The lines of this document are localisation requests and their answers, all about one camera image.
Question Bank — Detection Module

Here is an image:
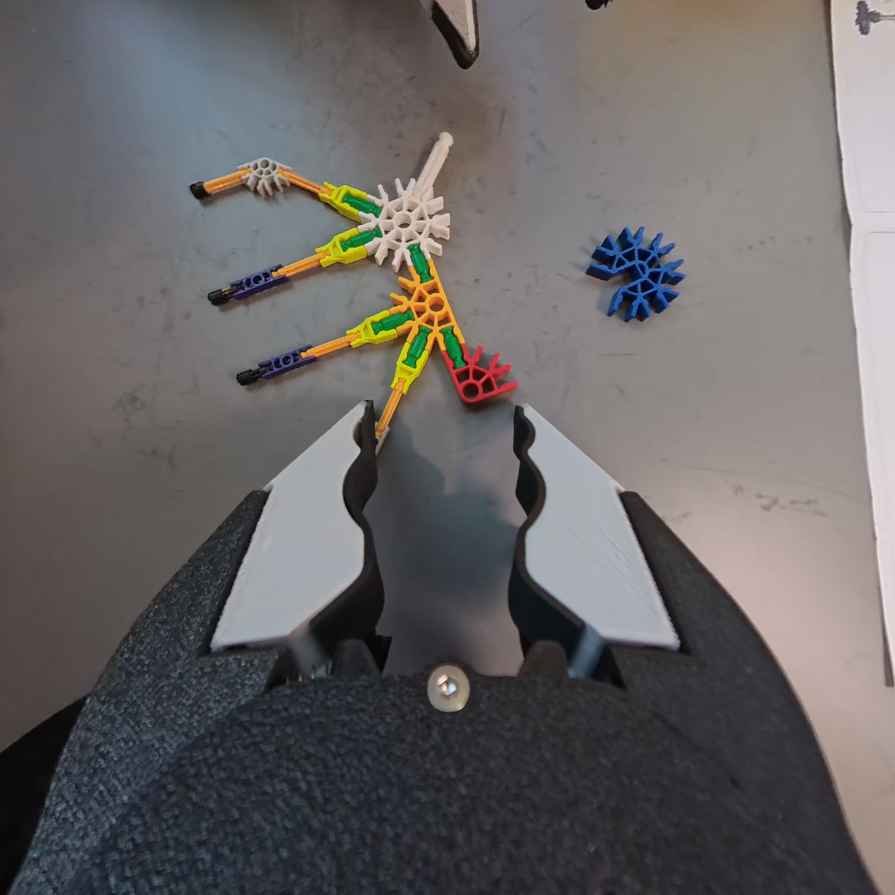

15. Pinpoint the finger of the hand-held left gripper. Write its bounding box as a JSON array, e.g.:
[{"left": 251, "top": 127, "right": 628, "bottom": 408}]
[{"left": 428, "top": 0, "right": 481, "bottom": 70}]

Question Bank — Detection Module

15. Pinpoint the blue snowflake connector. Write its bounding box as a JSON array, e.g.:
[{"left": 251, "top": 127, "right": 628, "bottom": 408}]
[{"left": 586, "top": 225, "right": 686, "bottom": 324}]

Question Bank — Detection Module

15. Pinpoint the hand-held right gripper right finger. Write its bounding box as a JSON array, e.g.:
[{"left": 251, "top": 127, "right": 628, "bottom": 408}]
[{"left": 508, "top": 404, "right": 681, "bottom": 678}]

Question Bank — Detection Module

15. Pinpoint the white instruction sheet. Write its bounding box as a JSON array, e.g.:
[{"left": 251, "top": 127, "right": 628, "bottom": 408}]
[{"left": 830, "top": 0, "right": 895, "bottom": 686}]

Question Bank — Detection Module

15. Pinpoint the multicoloured construction toy model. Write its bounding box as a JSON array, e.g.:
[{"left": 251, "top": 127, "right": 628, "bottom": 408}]
[{"left": 189, "top": 131, "right": 520, "bottom": 448}]

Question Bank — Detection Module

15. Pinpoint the grey desk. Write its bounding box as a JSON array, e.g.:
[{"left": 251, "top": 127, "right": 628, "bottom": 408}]
[{"left": 0, "top": 0, "right": 895, "bottom": 895}]

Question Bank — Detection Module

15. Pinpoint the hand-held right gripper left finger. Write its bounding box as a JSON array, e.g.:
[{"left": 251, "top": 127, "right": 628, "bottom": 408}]
[{"left": 210, "top": 400, "right": 387, "bottom": 672}]

